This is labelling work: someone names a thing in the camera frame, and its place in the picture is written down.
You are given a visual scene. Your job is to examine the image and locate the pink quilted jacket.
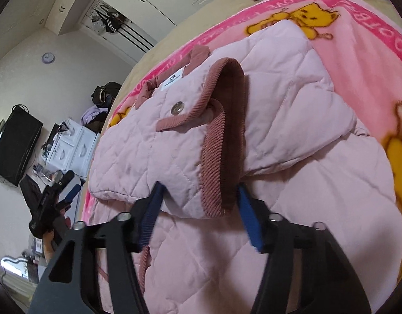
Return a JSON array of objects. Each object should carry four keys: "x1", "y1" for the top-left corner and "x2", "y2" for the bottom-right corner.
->
[{"x1": 88, "y1": 21, "x2": 402, "y2": 313}]

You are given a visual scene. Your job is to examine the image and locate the purple clothes pile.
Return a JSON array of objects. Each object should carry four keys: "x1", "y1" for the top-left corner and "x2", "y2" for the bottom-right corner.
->
[{"x1": 81, "y1": 105, "x2": 109, "y2": 126}]

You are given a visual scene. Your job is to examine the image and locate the person's left hand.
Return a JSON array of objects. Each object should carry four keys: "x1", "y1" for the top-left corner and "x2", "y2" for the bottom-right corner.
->
[{"x1": 42, "y1": 231, "x2": 55, "y2": 263}]

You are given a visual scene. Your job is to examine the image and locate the white drawer cabinet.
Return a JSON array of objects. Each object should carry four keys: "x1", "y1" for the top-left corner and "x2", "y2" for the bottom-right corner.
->
[{"x1": 42, "y1": 118, "x2": 100, "y2": 179}]

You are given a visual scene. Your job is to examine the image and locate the black television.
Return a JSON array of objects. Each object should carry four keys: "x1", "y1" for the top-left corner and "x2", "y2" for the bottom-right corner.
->
[{"x1": 0, "y1": 104, "x2": 43, "y2": 186}]

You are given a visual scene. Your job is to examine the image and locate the black handbag on floor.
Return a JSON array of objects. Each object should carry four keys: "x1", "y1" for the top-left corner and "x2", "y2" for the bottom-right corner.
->
[{"x1": 91, "y1": 82, "x2": 122, "y2": 109}]

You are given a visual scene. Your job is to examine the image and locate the hanging bags on door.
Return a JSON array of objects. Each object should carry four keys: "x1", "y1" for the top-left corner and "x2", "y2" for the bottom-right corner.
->
[{"x1": 91, "y1": 4, "x2": 127, "y2": 33}]

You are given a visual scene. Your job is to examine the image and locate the white glossy wardrobe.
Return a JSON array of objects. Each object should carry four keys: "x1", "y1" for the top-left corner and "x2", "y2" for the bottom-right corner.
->
[{"x1": 46, "y1": 0, "x2": 216, "y2": 65}]

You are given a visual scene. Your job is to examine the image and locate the pink cartoon bear blanket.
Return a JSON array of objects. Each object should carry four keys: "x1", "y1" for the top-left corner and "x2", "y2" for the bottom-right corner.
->
[{"x1": 80, "y1": 0, "x2": 402, "y2": 285}]

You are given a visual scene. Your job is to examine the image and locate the round wall clock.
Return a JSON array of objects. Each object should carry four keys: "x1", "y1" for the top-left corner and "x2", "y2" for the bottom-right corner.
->
[{"x1": 42, "y1": 52, "x2": 56, "y2": 65}]

